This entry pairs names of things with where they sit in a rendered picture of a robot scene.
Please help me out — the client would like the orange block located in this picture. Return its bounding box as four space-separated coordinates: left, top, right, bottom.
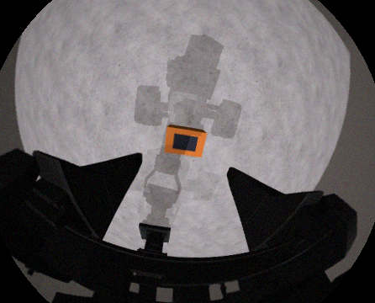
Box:
164 125 207 157

